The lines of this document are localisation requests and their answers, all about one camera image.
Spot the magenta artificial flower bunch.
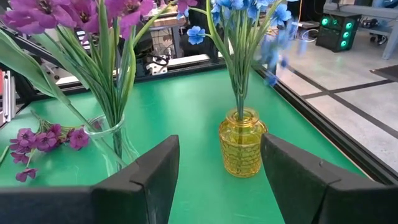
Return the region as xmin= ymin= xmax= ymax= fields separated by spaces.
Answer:
xmin=1 ymin=0 xmax=200 ymax=172
xmin=0 ymin=110 xmax=91 ymax=184

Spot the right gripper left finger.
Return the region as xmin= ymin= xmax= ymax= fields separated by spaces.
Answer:
xmin=0 ymin=134 xmax=181 ymax=224

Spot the clear glass vase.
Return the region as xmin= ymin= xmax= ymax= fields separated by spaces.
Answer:
xmin=83 ymin=113 xmax=141 ymax=178

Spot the black table frame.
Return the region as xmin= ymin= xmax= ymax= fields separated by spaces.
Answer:
xmin=0 ymin=57 xmax=398 ymax=186

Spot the black diagonal frame strut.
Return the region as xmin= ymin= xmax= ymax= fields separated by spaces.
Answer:
xmin=0 ymin=24 xmax=67 ymax=68

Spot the black computer with green fans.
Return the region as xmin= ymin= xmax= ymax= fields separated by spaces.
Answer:
xmin=315 ymin=10 xmax=362 ymax=54

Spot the black floor mat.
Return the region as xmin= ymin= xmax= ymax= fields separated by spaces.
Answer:
xmin=369 ymin=64 xmax=398 ymax=83

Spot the grey aluminium extrusion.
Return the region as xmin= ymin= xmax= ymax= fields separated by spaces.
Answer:
xmin=0 ymin=70 xmax=17 ymax=126

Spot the wooden-top desk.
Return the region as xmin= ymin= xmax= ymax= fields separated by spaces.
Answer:
xmin=148 ymin=12 xmax=188 ymax=59

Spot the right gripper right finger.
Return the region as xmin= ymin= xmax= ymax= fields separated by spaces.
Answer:
xmin=260 ymin=133 xmax=398 ymax=224

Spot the yellow glass vase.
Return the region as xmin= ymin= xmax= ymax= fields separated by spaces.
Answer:
xmin=218 ymin=107 xmax=269 ymax=179

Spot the blue artificial flower bunch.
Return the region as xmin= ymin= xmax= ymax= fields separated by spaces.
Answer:
xmin=186 ymin=0 xmax=301 ymax=122

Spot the workbench with grey legs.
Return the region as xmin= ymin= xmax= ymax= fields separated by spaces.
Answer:
xmin=323 ymin=0 xmax=398 ymax=60

